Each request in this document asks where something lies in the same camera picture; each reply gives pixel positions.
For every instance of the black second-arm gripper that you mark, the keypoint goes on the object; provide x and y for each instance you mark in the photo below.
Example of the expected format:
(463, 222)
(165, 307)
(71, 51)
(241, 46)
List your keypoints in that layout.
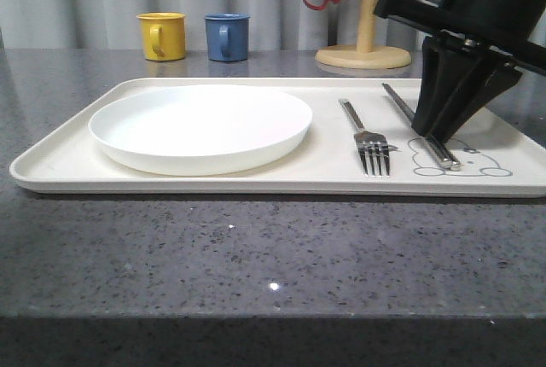
(455, 83)

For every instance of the steel chopstick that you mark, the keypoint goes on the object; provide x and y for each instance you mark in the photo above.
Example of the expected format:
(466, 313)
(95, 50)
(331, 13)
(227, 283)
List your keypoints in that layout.
(401, 104)
(448, 155)

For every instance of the steel fork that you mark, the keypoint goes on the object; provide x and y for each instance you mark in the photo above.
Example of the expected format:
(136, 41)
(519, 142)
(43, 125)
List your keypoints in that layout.
(373, 148)

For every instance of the white round plate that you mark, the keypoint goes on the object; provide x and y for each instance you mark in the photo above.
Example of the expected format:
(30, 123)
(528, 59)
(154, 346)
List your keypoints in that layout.
(201, 129)

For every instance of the wooden mug tree stand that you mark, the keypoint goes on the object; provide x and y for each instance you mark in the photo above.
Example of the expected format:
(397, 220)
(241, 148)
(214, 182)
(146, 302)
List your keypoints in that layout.
(364, 54)

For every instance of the cream rabbit serving tray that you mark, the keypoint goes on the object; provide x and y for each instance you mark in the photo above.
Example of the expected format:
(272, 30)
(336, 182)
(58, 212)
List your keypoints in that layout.
(497, 160)

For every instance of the blue enamel mug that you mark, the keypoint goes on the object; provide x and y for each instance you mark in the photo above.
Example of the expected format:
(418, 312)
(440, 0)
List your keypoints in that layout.
(227, 36)

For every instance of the yellow enamel mug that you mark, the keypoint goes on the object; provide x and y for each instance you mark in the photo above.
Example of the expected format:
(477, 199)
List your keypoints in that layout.
(163, 36)

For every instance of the grey curtain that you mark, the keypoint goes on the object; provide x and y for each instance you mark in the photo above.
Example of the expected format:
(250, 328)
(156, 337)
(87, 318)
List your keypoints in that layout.
(113, 24)

